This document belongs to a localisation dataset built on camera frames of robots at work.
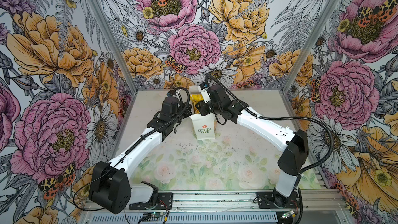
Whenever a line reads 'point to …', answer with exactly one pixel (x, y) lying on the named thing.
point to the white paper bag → (204, 126)
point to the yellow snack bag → (195, 99)
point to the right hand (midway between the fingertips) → (200, 108)
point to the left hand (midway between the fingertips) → (191, 109)
